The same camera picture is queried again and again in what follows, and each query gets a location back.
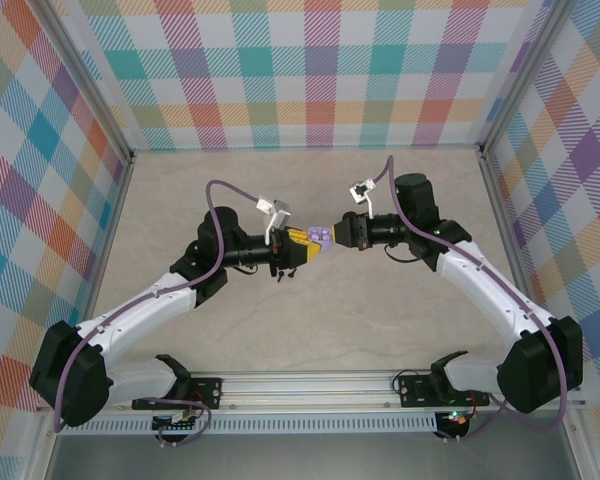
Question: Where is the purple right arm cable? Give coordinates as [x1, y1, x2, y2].
[372, 155, 569, 444]

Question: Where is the grey metal panel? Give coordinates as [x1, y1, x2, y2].
[27, 432, 599, 480]

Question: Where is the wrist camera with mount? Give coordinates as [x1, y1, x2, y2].
[348, 178, 379, 219]
[256, 194, 294, 245]

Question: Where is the small controller circuit board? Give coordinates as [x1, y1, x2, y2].
[152, 412, 201, 434]
[439, 409, 471, 429]

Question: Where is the purple earbud charging case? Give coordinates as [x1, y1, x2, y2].
[307, 225, 334, 253]

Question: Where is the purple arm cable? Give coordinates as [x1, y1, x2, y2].
[372, 155, 569, 444]
[52, 179, 261, 448]

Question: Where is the aluminium floor rail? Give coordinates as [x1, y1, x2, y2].
[69, 152, 136, 374]
[478, 149, 556, 371]

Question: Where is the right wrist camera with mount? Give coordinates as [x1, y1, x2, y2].
[348, 178, 379, 219]

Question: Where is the aluminium frame post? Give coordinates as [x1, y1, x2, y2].
[27, 0, 136, 166]
[477, 0, 574, 156]

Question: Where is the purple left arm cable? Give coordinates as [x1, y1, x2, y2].
[52, 179, 261, 448]

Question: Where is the slotted grey cable duct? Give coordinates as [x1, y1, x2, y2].
[59, 412, 439, 436]

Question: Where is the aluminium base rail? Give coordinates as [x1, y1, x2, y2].
[34, 369, 586, 414]

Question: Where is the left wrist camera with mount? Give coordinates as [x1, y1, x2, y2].
[256, 194, 294, 245]

